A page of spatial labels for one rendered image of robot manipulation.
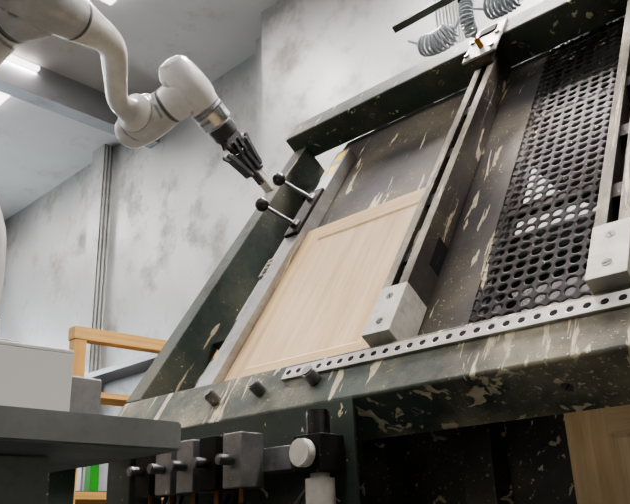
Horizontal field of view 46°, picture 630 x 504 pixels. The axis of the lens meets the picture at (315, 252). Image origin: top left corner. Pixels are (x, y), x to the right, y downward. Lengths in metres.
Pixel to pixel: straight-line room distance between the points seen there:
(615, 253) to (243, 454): 0.67
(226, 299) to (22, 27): 0.88
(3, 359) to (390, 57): 5.40
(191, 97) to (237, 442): 1.02
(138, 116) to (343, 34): 4.86
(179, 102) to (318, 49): 4.96
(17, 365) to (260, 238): 1.25
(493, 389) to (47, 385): 0.63
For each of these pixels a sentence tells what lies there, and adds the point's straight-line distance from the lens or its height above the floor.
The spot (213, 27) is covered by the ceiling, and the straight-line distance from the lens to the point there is 8.08.
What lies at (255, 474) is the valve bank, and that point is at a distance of 1.31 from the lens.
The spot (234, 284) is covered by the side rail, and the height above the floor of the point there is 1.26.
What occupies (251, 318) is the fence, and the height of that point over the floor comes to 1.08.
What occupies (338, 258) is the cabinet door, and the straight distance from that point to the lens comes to 1.77.
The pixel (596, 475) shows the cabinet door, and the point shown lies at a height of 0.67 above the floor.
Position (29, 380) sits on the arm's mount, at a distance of 1.09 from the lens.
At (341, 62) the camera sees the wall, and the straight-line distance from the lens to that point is 6.64.
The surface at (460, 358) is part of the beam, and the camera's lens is 1.18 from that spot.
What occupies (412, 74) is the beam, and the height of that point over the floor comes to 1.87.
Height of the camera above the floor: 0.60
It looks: 21 degrees up
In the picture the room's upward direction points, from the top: 2 degrees counter-clockwise
